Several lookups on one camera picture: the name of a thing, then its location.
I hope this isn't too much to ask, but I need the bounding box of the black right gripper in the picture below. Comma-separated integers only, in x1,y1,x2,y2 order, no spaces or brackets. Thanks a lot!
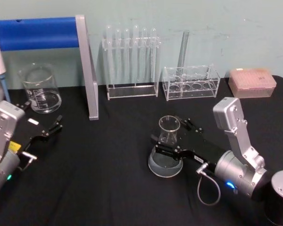
150,116,225,177

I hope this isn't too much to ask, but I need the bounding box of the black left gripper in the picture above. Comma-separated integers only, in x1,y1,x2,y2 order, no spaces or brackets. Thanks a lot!
8,99,63,155

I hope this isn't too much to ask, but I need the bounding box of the clear glass conical flask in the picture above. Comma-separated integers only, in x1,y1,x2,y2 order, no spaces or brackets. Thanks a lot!
148,115,183,178

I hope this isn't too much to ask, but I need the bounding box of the clear glass beaker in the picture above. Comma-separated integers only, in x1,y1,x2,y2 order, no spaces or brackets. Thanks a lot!
18,63,63,114

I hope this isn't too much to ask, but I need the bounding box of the clear acrylic tube rack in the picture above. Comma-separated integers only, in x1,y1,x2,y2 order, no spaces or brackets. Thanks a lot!
162,65,221,102

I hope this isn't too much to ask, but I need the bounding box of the clear acrylic dropper rack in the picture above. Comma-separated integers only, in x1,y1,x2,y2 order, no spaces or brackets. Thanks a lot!
101,35,162,101

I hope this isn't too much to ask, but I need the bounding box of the black table cloth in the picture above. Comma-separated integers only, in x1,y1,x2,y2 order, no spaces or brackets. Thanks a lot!
0,75,283,226

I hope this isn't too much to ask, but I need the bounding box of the blue and grey pipette stand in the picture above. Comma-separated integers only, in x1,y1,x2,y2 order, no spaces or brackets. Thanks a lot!
0,14,100,121

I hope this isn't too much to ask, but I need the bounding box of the clear glass test tube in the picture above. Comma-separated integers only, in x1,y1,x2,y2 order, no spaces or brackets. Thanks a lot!
177,30,191,73

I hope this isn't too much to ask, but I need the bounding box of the pink pipette tip box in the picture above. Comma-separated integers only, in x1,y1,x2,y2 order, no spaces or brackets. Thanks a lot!
228,67,277,98

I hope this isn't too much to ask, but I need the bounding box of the clear plastic dropper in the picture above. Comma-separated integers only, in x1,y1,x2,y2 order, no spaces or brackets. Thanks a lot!
141,27,149,81
150,27,158,81

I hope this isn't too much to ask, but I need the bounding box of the left gripper grey cable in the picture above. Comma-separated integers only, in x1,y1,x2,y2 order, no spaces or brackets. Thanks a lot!
17,151,38,172

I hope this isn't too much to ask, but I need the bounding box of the gripper grey cable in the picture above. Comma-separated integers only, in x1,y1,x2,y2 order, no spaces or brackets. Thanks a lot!
17,151,38,172
195,163,222,206

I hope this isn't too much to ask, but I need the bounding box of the right gripper grey cable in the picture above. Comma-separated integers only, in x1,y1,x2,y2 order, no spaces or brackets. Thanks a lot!
195,163,222,206

